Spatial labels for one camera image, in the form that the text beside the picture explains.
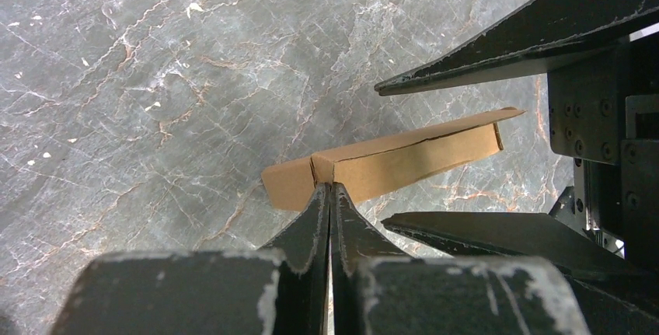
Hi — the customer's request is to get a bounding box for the brown cardboard box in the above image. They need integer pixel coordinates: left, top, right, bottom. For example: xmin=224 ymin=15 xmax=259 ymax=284
xmin=261 ymin=107 xmax=524 ymax=212

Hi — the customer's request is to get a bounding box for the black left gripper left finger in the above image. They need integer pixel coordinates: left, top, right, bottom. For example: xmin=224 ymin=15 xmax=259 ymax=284
xmin=51 ymin=184 xmax=331 ymax=334

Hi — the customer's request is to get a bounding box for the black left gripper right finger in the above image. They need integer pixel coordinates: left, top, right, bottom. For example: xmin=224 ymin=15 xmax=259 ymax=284
xmin=330 ymin=183 xmax=589 ymax=334

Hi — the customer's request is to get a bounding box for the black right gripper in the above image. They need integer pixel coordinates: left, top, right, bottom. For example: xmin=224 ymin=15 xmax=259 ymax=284
xmin=374 ymin=0 xmax=658 ymax=334

